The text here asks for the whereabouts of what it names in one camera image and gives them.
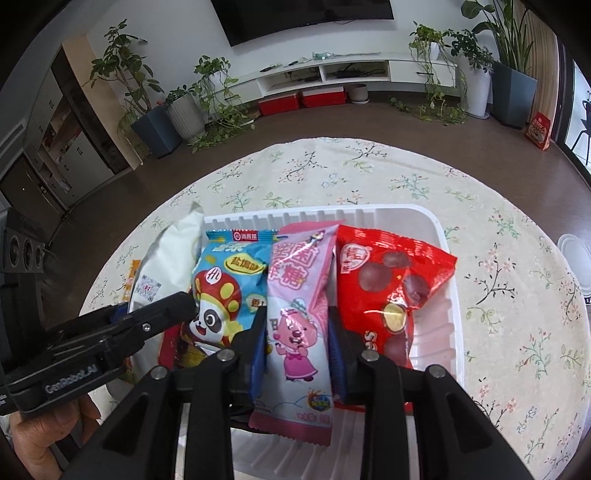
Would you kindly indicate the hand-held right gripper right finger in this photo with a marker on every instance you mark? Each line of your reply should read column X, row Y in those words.
column 337, row 369

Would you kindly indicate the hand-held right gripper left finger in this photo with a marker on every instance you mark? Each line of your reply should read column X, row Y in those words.
column 258, row 364

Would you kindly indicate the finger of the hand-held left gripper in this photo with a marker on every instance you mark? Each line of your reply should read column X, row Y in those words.
column 161, row 309

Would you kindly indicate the white snack bag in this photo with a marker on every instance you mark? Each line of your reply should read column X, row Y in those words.
column 171, row 258

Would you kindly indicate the blue mushroom-print snack packet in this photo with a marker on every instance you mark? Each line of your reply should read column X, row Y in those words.
column 221, row 277

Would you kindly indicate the pink candy packet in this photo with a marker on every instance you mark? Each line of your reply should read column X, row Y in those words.
column 300, row 286

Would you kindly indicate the red chocolate snack packet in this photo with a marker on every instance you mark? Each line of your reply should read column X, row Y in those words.
column 369, row 286

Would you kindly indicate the white plastic tray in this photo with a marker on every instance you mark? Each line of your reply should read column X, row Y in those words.
column 434, row 332

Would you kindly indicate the person's left hand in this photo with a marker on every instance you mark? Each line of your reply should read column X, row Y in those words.
column 37, row 438

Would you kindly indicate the tall plant in blue pot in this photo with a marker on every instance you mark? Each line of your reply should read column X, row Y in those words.
column 154, row 131

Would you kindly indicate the plant in white ribbed pot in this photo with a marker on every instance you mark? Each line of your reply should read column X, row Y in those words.
column 184, row 115

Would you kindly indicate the trailing vine plant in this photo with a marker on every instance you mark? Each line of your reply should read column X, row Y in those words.
column 217, row 83

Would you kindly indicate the red storage box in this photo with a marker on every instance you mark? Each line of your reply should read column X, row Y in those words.
column 323, row 97
column 277, row 104

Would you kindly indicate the white round stool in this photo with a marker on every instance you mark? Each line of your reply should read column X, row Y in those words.
column 575, row 258

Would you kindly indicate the small white round pot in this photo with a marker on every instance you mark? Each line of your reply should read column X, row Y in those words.
column 358, row 92

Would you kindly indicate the white television cabinet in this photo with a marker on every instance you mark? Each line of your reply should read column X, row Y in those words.
column 401, row 69

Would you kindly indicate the plant in tall white pot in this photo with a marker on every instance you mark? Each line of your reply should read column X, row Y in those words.
column 478, row 92

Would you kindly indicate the red paper bag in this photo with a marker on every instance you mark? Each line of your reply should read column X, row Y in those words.
column 538, row 131

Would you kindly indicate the plant in grey planter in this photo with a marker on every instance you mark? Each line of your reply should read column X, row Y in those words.
column 512, row 97

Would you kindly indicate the vine plant in white vase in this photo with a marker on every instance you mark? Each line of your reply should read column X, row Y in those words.
column 433, row 48

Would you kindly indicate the black metal chair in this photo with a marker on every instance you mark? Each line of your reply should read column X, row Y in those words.
column 582, row 134

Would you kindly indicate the wooden wall cabinet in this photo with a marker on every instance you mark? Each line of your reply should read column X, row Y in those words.
column 78, row 138

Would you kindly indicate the black wall television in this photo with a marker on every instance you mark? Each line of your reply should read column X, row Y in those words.
column 300, row 18

